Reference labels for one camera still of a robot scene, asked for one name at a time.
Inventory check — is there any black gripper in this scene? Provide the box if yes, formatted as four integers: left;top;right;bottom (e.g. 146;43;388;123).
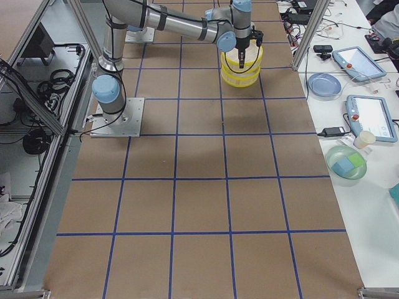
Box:
235;27;264;69

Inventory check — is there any yellow steamer basket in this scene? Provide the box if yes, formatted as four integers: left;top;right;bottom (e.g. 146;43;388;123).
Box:
221;66;261;88
219;40;264;77

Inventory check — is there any blue plate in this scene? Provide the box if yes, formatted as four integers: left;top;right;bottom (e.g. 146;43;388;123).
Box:
307;73;342;98

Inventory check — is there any upper teach pendant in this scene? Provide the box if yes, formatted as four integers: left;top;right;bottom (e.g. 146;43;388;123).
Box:
332;46;387;82

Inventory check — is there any teach pendant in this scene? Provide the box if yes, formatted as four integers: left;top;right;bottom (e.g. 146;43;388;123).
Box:
332;46;387;82
345;95;398;143

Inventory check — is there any black power adapter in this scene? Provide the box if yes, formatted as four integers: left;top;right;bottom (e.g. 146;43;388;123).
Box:
317;126;350;138

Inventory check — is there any lower teach pendant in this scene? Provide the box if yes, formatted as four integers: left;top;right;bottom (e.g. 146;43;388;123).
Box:
345;95;398;143

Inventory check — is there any paper cup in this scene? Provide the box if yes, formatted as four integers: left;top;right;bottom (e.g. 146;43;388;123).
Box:
353;131;376;149

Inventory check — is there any green bowl with sponges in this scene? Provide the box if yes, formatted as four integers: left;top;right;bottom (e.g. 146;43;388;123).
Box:
325;146;367;180

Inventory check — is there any aluminium frame post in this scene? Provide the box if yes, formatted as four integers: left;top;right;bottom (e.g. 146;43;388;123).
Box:
292;0;330;71

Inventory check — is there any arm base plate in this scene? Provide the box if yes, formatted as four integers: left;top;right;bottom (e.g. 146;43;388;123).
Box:
125;26;155;44
90;97;145;138

